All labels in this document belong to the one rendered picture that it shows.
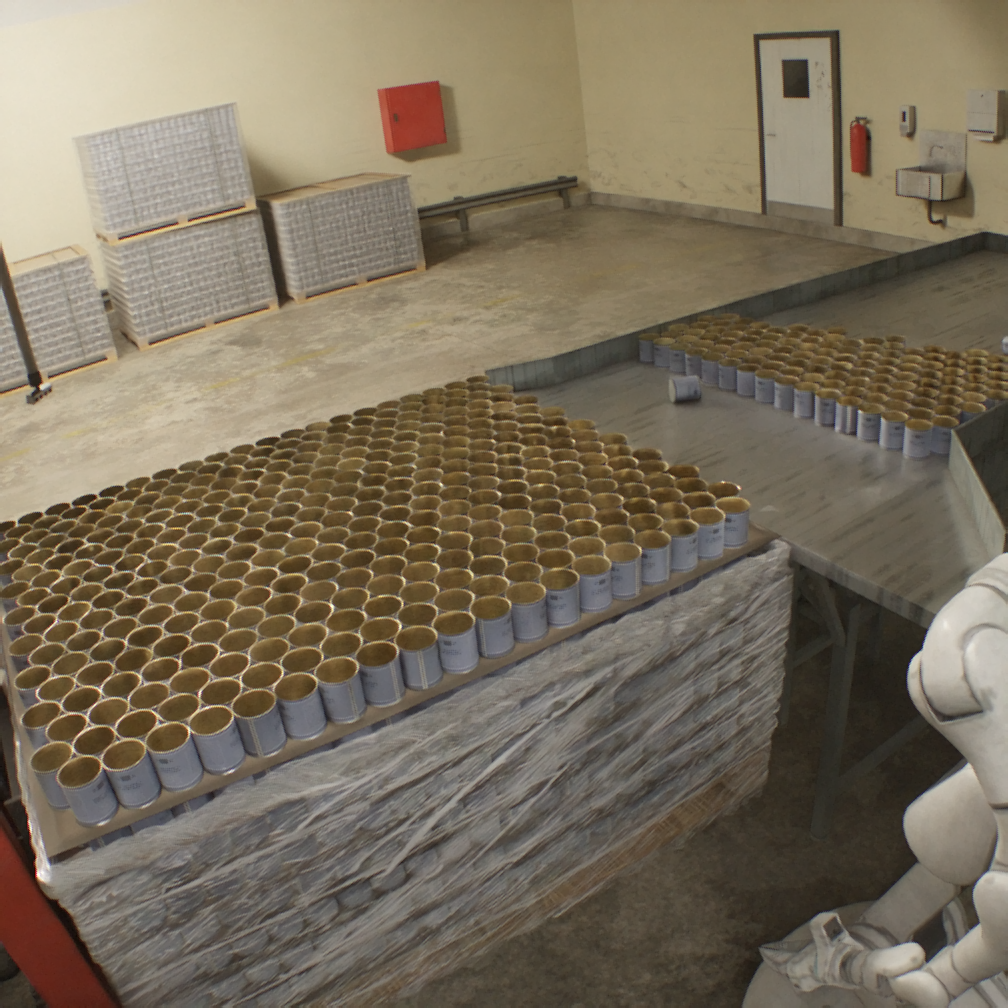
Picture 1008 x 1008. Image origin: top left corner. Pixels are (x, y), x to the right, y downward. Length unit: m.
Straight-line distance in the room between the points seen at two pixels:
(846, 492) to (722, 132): 8.96
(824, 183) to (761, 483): 7.91
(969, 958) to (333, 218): 8.63
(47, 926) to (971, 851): 1.65
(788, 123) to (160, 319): 6.61
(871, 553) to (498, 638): 0.79
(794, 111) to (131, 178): 6.54
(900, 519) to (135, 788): 1.54
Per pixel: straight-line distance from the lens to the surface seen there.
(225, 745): 1.37
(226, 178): 8.84
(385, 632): 1.52
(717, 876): 2.62
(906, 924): 1.70
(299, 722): 1.39
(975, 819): 1.37
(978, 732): 1.05
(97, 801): 1.37
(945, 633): 1.04
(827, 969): 1.55
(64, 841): 1.40
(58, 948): 2.02
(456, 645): 1.45
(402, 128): 11.10
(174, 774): 1.37
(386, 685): 1.42
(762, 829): 2.74
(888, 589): 1.77
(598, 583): 1.57
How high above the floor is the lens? 2.03
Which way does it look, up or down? 28 degrees down
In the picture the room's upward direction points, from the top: 8 degrees counter-clockwise
